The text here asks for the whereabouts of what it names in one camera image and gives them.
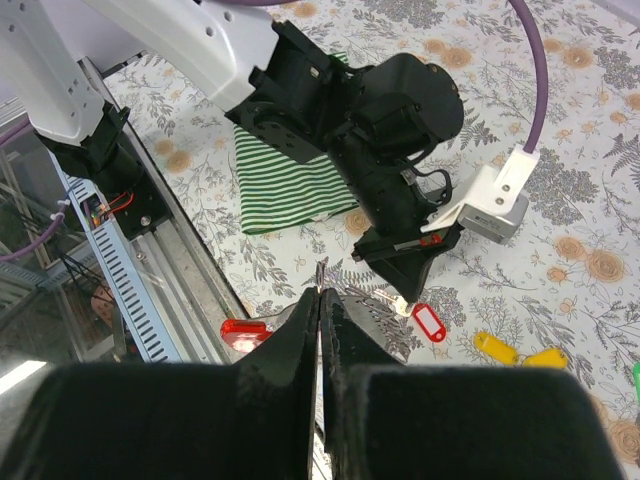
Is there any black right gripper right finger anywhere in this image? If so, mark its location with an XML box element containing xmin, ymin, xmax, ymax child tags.
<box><xmin>319</xmin><ymin>289</ymin><xmax>622</xmax><ymax>479</ymax></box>

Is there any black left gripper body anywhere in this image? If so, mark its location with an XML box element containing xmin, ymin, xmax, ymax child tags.
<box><xmin>352</xmin><ymin>184</ymin><xmax>464</xmax><ymax>276</ymax></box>

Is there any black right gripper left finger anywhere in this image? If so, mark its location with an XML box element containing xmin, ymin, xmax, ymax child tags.
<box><xmin>1</xmin><ymin>288</ymin><xmax>320</xmax><ymax>479</ymax></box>

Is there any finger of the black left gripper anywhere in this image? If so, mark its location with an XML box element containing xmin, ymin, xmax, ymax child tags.
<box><xmin>372</xmin><ymin>247</ymin><xmax>440</xmax><ymax>303</ymax></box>

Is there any red key tag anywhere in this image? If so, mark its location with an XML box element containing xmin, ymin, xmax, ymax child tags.
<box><xmin>412</xmin><ymin>303</ymin><xmax>447</xmax><ymax>343</ymax></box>

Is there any red keyring fob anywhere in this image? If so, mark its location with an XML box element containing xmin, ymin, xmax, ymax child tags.
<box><xmin>220</xmin><ymin>319</ymin><xmax>273</xmax><ymax>353</ymax></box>

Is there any metal keyring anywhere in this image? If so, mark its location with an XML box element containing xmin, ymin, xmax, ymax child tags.
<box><xmin>315</xmin><ymin>258</ymin><xmax>328</xmax><ymax>293</ymax></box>

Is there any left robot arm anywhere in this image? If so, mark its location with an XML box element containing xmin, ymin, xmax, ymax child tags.
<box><xmin>1</xmin><ymin>1</ymin><xmax>464</xmax><ymax>303</ymax></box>

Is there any silver key under tags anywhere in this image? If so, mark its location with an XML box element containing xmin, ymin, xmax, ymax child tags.
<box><xmin>346</xmin><ymin>285</ymin><xmax>413</xmax><ymax>318</ymax></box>

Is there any yellow key tag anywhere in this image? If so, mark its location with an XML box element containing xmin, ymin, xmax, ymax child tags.
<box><xmin>474</xmin><ymin>332</ymin><xmax>519</xmax><ymax>365</ymax></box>
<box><xmin>521</xmin><ymin>348</ymin><xmax>569</xmax><ymax>369</ymax></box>

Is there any green striped cloth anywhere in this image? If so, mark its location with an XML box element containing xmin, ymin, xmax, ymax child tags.
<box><xmin>232</xmin><ymin>49</ymin><xmax>361</xmax><ymax>235</ymax></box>

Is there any green key tag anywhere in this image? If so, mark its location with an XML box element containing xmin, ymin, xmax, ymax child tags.
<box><xmin>632</xmin><ymin>362</ymin><xmax>640</xmax><ymax>403</ymax></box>

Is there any slotted cable duct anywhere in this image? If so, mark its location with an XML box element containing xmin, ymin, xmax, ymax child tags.
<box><xmin>51</xmin><ymin>157</ymin><xmax>181</xmax><ymax>363</ymax></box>

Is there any aluminium front rail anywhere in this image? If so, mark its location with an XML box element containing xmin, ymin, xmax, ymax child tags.
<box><xmin>74</xmin><ymin>57</ymin><xmax>251</xmax><ymax>321</ymax></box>

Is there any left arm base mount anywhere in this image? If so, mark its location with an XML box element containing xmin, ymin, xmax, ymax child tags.
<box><xmin>108</xmin><ymin>174</ymin><xmax>172</xmax><ymax>240</ymax></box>

